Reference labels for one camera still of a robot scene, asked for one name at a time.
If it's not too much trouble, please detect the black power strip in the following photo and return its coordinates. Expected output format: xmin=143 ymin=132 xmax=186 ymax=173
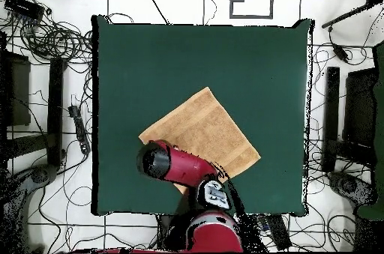
xmin=67 ymin=103 xmax=92 ymax=156

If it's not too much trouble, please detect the black power adapter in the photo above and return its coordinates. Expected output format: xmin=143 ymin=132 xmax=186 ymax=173
xmin=331 ymin=43 xmax=350 ymax=64

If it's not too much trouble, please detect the dark green table cloth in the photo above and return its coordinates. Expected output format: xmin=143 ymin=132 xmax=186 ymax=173
xmin=91 ymin=14 xmax=315 ymax=217

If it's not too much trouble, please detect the black oblong box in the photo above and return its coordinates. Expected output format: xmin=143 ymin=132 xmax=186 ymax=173
xmin=265 ymin=214 xmax=293 ymax=252

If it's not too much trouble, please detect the tangled black cable bundle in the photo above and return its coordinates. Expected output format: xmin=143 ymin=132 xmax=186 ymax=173
xmin=17 ymin=15 xmax=94 ymax=64

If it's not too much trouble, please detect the black tripod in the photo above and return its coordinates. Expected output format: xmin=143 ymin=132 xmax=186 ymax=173
xmin=321 ymin=0 xmax=384 ymax=29

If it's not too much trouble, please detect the black upright bar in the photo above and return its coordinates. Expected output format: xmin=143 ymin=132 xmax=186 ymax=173
xmin=322 ymin=66 xmax=341 ymax=173
xmin=46 ymin=56 xmax=66 ymax=167

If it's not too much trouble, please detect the dark green fabric sheet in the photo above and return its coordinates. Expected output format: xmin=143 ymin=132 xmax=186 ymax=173
xmin=355 ymin=40 xmax=384 ymax=222

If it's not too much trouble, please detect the black switch box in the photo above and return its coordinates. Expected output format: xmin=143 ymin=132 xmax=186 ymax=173
xmin=4 ymin=0 xmax=46 ymax=22

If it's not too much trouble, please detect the orange-tan terry towel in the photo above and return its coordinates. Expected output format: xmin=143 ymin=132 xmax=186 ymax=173
xmin=138 ymin=86 xmax=262 ymax=195

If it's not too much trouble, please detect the black stand base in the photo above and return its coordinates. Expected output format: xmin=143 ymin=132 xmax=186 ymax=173
xmin=326 ymin=171 xmax=380 ymax=207
xmin=0 ymin=163 xmax=62 ymax=254

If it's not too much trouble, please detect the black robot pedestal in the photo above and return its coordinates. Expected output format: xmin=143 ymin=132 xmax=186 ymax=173
xmin=156 ymin=214 xmax=193 ymax=252

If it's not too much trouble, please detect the dark flat panel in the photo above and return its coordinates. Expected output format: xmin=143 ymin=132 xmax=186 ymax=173
xmin=0 ymin=50 xmax=32 ymax=127
xmin=342 ymin=67 xmax=380 ymax=148

